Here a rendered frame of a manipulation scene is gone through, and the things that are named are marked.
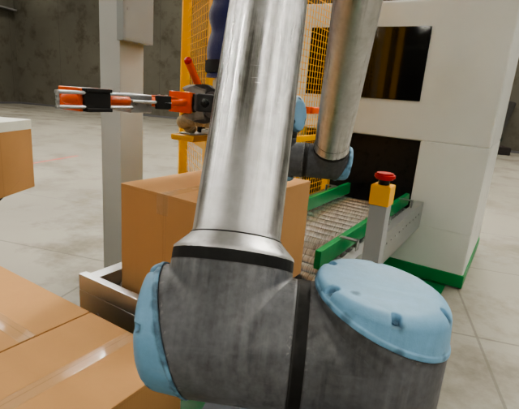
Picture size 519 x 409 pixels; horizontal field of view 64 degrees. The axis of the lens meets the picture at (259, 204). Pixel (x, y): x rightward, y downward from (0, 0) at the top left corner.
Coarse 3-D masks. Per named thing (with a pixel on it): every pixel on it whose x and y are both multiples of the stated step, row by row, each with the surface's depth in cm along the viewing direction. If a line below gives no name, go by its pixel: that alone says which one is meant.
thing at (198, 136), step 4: (200, 128) 144; (204, 128) 145; (180, 132) 141; (184, 132) 140; (196, 132) 143; (200, 132) 144; (172, 136) 140; (176, 136) 139; (180, 136) 138; (184, 136) 137; (188, 136) 137; (192, 136) 136; (196, 136) 137; (200, 136) 139; (204, 136) 140; (184, 140) 138; (188, 140) 137; (192, 140) 136; (196, 140) 137; (200, 140) 139; (204, 140) 141
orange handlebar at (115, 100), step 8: (64, 96) 89; (72, 96) 89; (112, 96) 97; (120, 96) 99; (152, 96) 113; (112, 104) 97; (120, 104) 99; (128, 104) 101; (152, 104) 108; (176, 104) 115; (184, 104) 118; (312, 112) 135
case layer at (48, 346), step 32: (0, 288) 146; (32, 288) 147; (0, 320) 127; (32, 320) 128; (64, 320) 130; (96, 320) 131; (0, 352) 113; (32, 352) 113; (64, 352) 114; (96, 352) 115; (128, 352) 116; (0, 384) 101; (32, 384) 102; (64, 384) 102; (96, 384) 103; (128, 384) 104
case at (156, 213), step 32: (128, 192) 137; (160, 192) 129; (192, 192) 132; (288, 192) 152; (128, 224) 139; (160, 224) 131; (192, 224) 123; (288, 224) 157; (128, 256) 142; (160, 256) 133; (128, 288) 145
